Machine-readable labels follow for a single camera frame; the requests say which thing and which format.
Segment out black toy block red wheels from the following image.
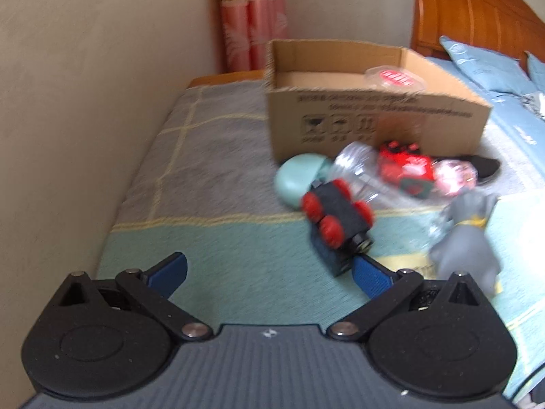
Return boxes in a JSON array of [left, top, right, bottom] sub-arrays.
[[301, 178, 375, 277]]

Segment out grey figurine toy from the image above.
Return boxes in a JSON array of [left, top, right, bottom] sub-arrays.
[[429, 188, 502, 297]]

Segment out red toy train block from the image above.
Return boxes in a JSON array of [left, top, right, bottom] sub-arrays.
[[378, 140, 435, 198]]

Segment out clear plastic jar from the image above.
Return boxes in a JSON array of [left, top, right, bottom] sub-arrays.
[[327, 141, 423, 210]]

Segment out pink keychain charm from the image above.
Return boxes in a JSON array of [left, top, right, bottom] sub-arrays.
[[432, 159, 478, 197]]

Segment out mint green oval case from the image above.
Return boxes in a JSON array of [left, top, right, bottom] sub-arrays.
[[274, 153, 332, 210]]

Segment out black glossy case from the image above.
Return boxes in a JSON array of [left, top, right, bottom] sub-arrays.
[[450, 155, 502, 185]]

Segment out clear round box red label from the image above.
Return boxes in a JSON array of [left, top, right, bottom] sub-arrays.
[[364, 65, 427, 93]]

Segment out yellow paper card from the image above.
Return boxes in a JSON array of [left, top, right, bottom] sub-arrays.
[[377, 252, 436, 280]]

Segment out grey green checked mat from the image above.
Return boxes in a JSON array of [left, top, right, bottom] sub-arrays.
[[97, 80, 545, 401]]

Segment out open cardboard box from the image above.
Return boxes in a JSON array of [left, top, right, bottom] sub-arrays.
[[265, 40, 492, 162]]

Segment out blue pillow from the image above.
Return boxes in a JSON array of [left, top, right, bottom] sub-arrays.
[[526, 51, 545, 93], [439, 35, 538, 96]]

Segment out wooden bed headboard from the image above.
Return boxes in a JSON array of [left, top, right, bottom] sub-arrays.
[[411, 0, 545, 69]]

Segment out pink curtain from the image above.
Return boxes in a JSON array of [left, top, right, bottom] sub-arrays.
[[220, 0, 288, 72]]

